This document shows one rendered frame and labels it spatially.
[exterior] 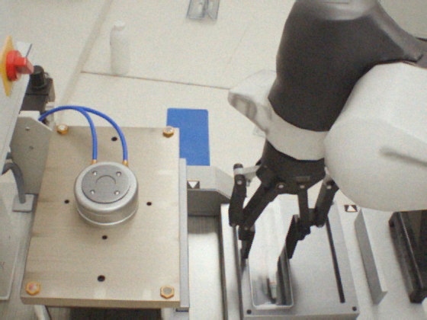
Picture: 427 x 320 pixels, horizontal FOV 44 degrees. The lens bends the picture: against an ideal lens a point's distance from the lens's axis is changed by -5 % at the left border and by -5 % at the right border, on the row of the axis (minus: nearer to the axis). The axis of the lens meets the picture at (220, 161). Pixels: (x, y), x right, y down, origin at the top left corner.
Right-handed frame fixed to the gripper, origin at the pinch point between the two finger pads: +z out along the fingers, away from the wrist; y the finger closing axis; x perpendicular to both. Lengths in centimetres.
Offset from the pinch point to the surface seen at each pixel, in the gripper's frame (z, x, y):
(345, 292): 3.8, -6.6, 10.9
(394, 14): 81, 195, 102
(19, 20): 24, 85, -57
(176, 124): 28, 50, -12
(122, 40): 18, 68, -26
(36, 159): 1.6, 14.6, -34.9
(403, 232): 2.4, 2.8, 21.9
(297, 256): 3.8, -0.6, 4.7
